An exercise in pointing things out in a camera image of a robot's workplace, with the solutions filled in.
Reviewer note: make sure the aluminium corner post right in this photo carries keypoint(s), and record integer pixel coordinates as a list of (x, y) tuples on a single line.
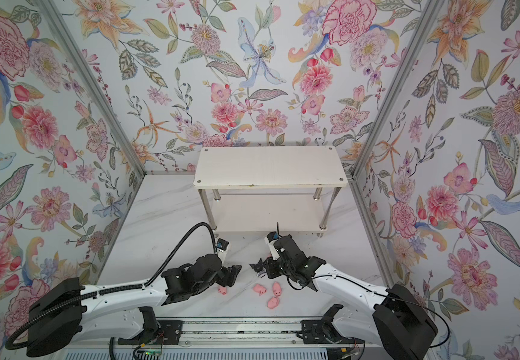
[(427, 20)]

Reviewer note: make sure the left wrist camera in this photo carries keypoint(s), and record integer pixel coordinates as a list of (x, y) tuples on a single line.
[(222, 247)]

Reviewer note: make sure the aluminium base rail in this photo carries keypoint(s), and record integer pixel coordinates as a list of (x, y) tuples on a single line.
[(233, 335)]

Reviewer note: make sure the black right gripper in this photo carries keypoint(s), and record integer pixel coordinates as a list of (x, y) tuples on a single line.
[(271, 266)]

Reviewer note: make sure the pink pig toy near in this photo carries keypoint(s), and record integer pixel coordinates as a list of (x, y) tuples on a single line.
[(273, 303)]

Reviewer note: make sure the pink pig toy right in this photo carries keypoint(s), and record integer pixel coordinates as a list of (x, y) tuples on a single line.
[(277, 289)]

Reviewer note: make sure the aluminium corner post left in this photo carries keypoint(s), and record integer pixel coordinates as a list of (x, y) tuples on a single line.
[(58, 27)]

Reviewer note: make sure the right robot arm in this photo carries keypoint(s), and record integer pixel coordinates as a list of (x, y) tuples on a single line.
[(386, 316)]

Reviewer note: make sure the pink pig toy centre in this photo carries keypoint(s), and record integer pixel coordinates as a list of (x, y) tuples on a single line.
[(259, 289)]

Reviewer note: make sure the white two-tier shelf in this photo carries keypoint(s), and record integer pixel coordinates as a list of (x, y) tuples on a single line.
[(260, 189)]

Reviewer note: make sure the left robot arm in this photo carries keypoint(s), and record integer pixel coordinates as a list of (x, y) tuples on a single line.
[(75, 312)]

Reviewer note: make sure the aluminium corner post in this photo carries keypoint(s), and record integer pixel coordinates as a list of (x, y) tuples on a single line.
[(427, 20), (58, 27)]

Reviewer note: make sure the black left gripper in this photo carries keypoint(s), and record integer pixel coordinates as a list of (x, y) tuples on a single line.
[(227, 274)]

